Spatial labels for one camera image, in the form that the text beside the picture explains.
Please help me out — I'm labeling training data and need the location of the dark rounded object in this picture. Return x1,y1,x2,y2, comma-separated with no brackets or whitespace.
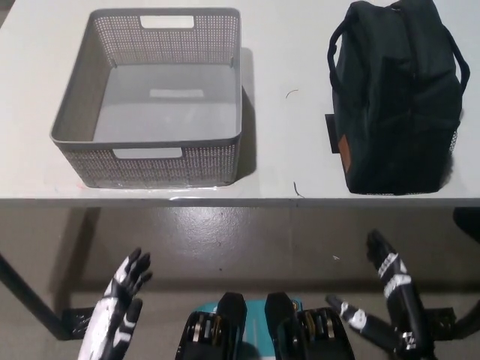
451,206,480,242

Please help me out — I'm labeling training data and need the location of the grey perforated plastic basket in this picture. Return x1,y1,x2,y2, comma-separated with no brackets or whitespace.
49,7,244,190

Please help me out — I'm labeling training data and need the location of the black flat mat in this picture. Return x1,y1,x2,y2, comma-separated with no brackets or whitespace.
324,113,341,154

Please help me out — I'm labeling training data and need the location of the black metal table leg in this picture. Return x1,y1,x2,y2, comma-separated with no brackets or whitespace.
445,298,480,341
0,250,68,341

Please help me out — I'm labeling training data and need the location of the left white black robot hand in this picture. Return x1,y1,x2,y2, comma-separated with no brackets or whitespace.
76,247,154,360

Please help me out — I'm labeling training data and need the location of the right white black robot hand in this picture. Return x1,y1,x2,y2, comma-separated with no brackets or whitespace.
325,229,433,356

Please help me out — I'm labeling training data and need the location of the dark green lunch bag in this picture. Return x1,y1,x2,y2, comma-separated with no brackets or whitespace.
327,0,471,196

